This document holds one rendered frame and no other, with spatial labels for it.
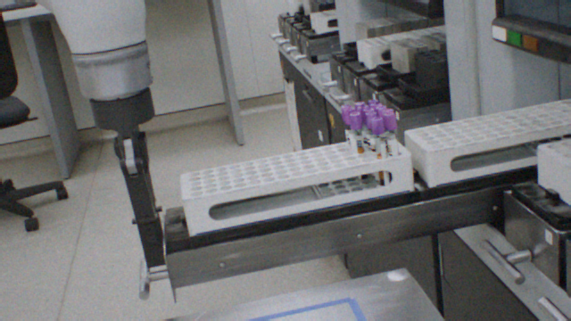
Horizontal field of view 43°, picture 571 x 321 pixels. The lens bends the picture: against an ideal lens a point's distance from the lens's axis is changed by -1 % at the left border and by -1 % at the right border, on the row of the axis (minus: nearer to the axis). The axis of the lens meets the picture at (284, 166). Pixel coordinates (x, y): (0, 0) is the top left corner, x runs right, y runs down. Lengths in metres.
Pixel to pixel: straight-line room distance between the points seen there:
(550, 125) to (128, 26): 0.56
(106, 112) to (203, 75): 3.61
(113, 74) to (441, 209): 0.44
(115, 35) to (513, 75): 0.57
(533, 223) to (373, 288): 0.25
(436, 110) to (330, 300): 0.70
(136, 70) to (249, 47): 3.62
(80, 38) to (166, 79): 3.62
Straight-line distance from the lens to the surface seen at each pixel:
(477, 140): 0.98
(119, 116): 0.88
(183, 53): 4.45
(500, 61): 1.12
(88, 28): 0.85
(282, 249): 0.92
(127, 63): 0.86
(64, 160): 3.95
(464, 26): 1.23
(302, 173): 0.92
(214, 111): 4.53
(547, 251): 0.88
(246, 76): 4.50
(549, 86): 1.13
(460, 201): 0.96
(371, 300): 0.71
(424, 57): 1.40
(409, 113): 1.34
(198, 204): 0.90
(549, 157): 0.91
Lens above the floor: 1.18
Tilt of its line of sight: 20 degrees down
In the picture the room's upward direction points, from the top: 9 degrees counter-clockwise
